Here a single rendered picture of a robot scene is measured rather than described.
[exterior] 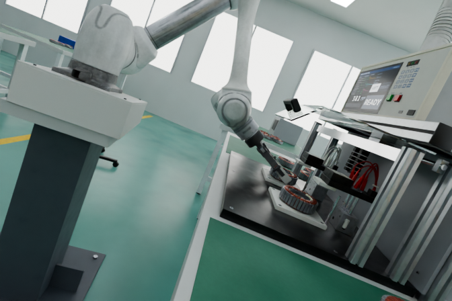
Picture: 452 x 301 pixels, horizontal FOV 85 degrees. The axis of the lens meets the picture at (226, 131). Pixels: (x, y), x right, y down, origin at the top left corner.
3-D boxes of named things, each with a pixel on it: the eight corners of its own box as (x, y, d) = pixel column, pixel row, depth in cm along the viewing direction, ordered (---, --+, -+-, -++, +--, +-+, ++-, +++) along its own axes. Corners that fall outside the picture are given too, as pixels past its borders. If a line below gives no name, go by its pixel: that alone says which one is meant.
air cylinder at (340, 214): (335, 229, 70) (344, 212, 70) (325, 217, 78) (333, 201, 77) (351, 236, 70) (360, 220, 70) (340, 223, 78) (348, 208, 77)
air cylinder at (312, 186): (310, 197, 94) (316, 184, 94) (305, 189, 102) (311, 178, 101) (322, 201, 94) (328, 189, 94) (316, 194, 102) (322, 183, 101)
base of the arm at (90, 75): (41, 67, 72) (48, 50, 72) (75, 76, 94) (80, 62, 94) (103, 91, 76) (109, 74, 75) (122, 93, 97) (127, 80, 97)
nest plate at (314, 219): (274, 209, 67) (276, 205, 66) (268, 189, 81) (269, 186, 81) (325, 230, 67) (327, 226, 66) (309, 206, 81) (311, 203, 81)
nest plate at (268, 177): (265, 180, 91) (266, 177, 90) (261, 169, 105) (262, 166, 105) (302, 196, 91) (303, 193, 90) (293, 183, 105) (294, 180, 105)
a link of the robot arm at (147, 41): (85, 41, 95) (107, 54, 117) (109, 78, 97) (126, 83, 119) (255, -55, 97) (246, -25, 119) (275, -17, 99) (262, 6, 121)
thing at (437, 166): (438, 173, 52) (444, 160, 52) (329, 134, 113) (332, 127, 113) (444, 175, 52) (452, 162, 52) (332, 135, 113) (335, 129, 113)
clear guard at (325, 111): (290, 120, 55) (301, 95, 54) (274, 114, 79) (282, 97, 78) (423, 177, 55) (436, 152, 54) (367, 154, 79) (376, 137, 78)
